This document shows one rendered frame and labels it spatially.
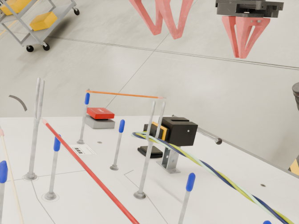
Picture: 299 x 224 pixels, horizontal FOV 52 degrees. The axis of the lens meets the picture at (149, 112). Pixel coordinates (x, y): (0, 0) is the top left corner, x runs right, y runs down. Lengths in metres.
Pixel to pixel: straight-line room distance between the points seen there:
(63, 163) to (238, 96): 1.72
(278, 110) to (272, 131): 0.16
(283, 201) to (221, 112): 1.53
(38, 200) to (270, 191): 0.39
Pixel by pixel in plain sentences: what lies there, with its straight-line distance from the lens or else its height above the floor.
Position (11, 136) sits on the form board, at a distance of 0.61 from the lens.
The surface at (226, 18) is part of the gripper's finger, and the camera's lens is 0.58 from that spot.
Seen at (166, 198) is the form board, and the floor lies 1.12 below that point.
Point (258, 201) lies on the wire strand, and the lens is 0.33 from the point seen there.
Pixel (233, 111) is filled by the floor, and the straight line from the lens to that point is 2.05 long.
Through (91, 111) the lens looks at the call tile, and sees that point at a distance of 0.70.
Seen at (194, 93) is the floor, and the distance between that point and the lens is 2.29.
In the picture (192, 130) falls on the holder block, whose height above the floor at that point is 1.11.
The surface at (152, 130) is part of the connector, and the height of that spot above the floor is 1.16.
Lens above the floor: 1.50
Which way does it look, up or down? 39 degrees down
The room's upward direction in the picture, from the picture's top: 36 degrees counter-clockwise
